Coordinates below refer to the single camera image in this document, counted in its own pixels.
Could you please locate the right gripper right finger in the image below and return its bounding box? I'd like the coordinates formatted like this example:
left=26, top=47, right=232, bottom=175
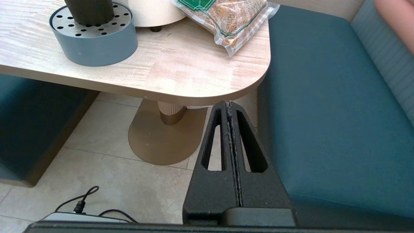
left=230, top=100, right=298, bottom=226

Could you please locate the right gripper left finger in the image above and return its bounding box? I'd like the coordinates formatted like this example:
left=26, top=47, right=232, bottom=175
left=183, top=100, right=242, bottom=226

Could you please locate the black plastic cup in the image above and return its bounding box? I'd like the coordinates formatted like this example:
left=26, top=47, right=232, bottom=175
left=64, top=0, right=114, bottom=27

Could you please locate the teal bench with short bolster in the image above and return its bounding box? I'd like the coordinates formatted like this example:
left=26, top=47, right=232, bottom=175
left=257, top=0, right=414, bottom=228

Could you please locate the green white snack bag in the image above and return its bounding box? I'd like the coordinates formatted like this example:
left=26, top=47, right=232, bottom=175
left=171, top=0, right=280, bottom=58

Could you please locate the round perforated drip tray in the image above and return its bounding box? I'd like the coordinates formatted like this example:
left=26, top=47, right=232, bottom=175
left=49, top=2, right=138, bottom=67

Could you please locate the large dispenser with dark tea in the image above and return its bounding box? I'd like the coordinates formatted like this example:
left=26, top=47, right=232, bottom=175
left=112, top=0, right=196, bottom=32

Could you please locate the teal bench with long bolster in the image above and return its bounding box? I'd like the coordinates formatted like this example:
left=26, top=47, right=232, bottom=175
left=0, top=73, right=100, bottom=188

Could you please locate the short pink bolster cushion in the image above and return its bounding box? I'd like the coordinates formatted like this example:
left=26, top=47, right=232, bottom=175
left=374, top=0, right=414, bottom=56

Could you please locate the dark table pedestal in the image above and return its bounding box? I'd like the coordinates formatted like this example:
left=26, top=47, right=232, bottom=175
left=128, top=99, right=208, bottom=166

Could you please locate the black floor cable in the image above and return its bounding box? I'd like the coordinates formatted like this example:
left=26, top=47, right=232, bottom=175
left=54, top=185, right=139, bottom=224

